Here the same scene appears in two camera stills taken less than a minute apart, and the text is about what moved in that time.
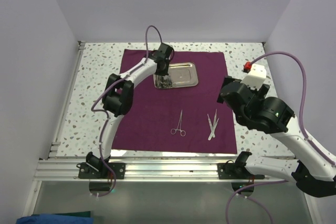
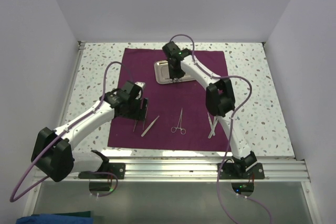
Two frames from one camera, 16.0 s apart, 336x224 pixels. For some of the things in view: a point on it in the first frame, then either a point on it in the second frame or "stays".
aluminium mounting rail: (140, 170) stays
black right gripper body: (261, 92) to (175, 72)
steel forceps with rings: (173, 131) stays
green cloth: (86, 214) stays
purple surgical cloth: (188, 119) stays
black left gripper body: (165, 71) to (134, 106)
